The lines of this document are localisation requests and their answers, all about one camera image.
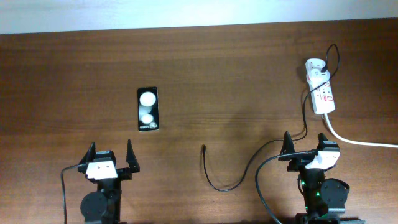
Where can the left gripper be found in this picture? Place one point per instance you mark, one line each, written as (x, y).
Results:
(127, 173)

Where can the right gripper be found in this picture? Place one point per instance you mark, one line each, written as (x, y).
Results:
(299, 160)

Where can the black Samsung smartphone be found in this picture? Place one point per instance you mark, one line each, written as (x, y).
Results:
(148, 109)

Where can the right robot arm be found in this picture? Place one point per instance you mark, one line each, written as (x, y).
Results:
(324, 198)

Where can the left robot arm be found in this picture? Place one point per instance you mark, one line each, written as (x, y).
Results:
(104, 204)

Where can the white USB charger plug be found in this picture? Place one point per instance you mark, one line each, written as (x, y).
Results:
(316, 76)

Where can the white power strip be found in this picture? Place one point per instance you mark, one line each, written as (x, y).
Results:
(321, 93)

